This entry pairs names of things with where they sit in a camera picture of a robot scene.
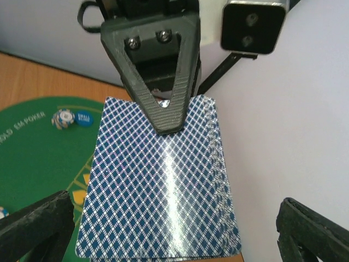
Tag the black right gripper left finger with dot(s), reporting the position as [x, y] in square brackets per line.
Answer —
[40, 231]

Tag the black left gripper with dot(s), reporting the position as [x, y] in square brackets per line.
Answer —
[155, 47]

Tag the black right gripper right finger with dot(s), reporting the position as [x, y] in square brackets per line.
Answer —
[305, 235]

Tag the blue card deck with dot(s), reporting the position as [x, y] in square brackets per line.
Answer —
[156, 197]

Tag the small blue blind button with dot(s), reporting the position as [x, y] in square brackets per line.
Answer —
[84, 118]

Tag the round green poker mat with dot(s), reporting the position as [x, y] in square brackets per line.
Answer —
[38, 159]

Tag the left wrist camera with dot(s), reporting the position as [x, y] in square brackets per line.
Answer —
[252, 27]

